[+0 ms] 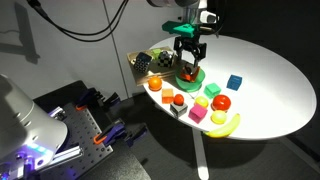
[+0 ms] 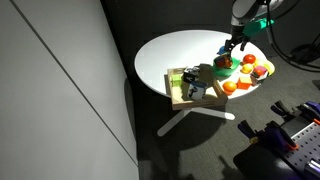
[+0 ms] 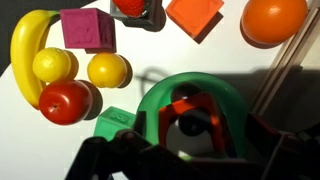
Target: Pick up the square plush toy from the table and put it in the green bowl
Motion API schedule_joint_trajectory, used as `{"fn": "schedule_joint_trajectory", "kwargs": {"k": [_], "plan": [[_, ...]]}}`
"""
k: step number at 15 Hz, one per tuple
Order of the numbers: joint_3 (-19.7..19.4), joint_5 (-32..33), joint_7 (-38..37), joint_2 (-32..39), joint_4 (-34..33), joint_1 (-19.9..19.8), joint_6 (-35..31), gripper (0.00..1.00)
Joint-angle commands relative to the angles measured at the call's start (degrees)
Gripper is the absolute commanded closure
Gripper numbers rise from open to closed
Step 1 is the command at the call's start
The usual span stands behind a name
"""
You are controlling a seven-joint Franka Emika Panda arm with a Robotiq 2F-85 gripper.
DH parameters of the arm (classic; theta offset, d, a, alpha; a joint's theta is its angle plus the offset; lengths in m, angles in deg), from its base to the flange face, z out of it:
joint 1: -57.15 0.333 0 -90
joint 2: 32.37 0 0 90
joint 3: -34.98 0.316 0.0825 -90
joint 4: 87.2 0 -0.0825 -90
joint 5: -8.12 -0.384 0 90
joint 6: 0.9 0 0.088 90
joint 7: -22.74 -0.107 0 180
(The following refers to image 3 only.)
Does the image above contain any blue-green foam cube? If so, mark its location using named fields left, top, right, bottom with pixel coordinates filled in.
left=92, top=105, right=138, bottom=143

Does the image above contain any orange foam cube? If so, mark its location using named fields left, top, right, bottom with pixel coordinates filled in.
left=165, top=0, right=225, bottom=40

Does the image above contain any yellow toy lemon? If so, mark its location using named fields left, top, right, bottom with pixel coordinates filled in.
left=31, top=47, right=73, bottom=84

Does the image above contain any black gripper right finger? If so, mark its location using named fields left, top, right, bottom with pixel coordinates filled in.
left=245, top=113, right=320, bottom=180

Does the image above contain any orange toy fruit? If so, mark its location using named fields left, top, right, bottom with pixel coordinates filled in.
left=241, top=0, right=309, bottom=45

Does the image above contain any green plastic bowl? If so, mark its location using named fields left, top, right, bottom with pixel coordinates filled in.
left=134, top=71, right=252, bottom=162

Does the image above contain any yellow toy orange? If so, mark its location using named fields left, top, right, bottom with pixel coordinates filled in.
left=86, top=52, right=129, bottom=89

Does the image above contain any red toy tomato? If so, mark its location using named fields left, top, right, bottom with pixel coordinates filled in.
left=38, top=79, right=94, bottom=127

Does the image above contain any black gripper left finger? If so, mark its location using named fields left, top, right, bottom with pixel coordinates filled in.
left=64, top=110, right=158, bottom=180

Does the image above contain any pink foam cube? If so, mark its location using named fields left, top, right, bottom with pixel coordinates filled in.
left=59, top=7, right=118, bottom=55

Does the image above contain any yellow toy banana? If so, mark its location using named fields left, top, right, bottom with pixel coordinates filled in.
left=9, top=8, right=62, bottom=111

